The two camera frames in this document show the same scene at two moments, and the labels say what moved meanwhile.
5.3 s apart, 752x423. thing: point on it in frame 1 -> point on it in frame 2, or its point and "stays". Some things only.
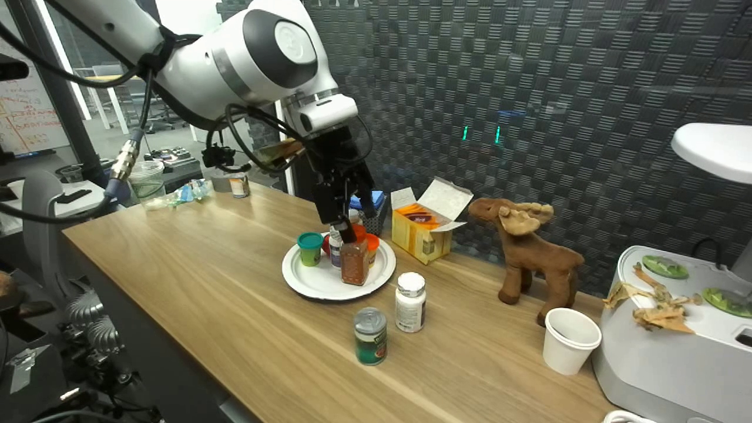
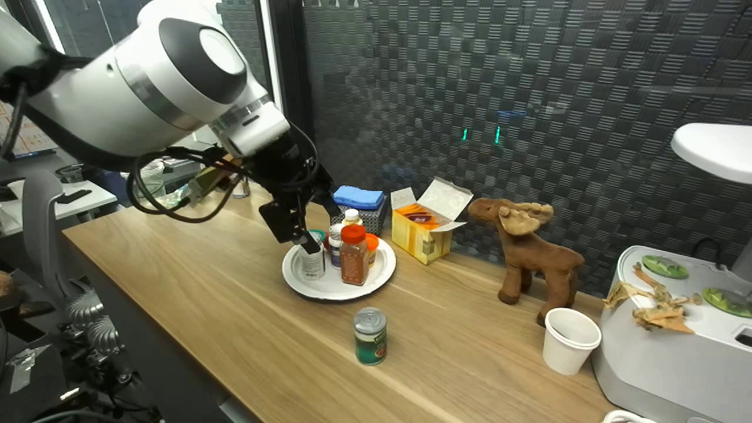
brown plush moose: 526,261 stays
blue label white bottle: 335,246 stays
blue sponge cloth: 377,198 stays
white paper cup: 568,342 stays
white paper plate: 323,280 stays
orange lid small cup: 373,248 stays
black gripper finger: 367,207 -> 306,240
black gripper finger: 333,205 -> 281,221
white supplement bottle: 410,302 -> 311,267
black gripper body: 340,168 -> 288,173
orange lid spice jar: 356,257 stays
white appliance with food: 674,337 stays
